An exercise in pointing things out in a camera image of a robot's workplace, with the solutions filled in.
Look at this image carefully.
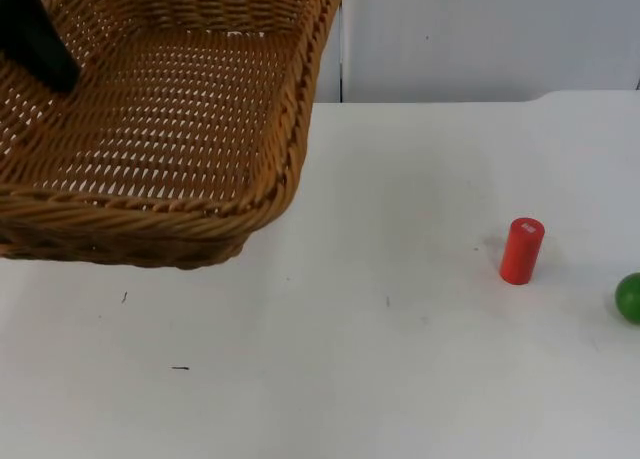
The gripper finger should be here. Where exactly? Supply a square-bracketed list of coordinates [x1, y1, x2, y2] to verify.
[0, 0, 82, 94]

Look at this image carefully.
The red cylinder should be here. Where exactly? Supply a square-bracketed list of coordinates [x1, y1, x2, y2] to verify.
[499, 217, 547, 285]

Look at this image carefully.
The brown wicker basket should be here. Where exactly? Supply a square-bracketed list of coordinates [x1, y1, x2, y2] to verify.
[0, 0, 346, 271]

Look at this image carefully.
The green ball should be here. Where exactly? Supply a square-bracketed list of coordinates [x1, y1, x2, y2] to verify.
[613, 272, 640, 326]

